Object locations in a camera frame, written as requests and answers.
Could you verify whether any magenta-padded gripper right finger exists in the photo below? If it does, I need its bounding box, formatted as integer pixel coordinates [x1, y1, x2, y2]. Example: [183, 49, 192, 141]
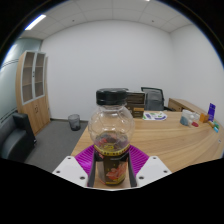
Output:
[127, 144, 173, 188]

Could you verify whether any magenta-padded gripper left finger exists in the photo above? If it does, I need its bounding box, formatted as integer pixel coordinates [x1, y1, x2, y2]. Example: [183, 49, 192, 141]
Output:
[52, 144, 98, 188]

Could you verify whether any clear black-capped drink bottle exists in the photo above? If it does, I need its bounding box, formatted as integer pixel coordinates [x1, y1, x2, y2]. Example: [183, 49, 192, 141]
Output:
[87, 87, 136, 186]

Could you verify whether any dark mesh waste bin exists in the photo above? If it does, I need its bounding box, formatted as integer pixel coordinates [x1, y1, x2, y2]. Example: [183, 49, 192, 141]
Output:
[67, 113, 82, 132]

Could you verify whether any white printed leaflet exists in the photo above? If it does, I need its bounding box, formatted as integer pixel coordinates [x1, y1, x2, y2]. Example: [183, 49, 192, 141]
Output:
[142, 110, 168, 122]

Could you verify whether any light brown cardboard box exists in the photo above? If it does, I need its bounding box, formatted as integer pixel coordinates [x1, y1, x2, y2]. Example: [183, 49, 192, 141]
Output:
[132, 105, 146, 118]

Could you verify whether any white mug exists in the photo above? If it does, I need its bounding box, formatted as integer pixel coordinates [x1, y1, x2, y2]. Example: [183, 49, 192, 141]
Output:
[179, 109, 196, 128]

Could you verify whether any black leather sofa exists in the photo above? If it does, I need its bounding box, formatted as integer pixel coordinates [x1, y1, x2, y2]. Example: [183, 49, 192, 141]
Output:
[0, 112, 37, 164]

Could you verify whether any wooden shelf cabinet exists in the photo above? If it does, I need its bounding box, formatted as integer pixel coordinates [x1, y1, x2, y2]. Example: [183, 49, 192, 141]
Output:
[14, 49, 52, 136]

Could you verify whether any black mesh office chair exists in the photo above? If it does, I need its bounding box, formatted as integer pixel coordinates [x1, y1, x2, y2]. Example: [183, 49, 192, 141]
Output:
[140, 86, 173, 112]

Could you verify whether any wooden side desk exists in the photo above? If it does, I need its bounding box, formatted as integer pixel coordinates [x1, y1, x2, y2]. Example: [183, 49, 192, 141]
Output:
[167, 97, 209, 116]

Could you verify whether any purple package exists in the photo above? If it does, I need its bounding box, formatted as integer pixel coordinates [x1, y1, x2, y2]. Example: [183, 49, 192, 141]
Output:
[207, 102, 217, 123]

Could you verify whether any rectangular ceiling light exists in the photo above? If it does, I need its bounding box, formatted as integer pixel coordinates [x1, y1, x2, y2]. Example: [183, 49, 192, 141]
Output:
[24, 13, 48, 32]

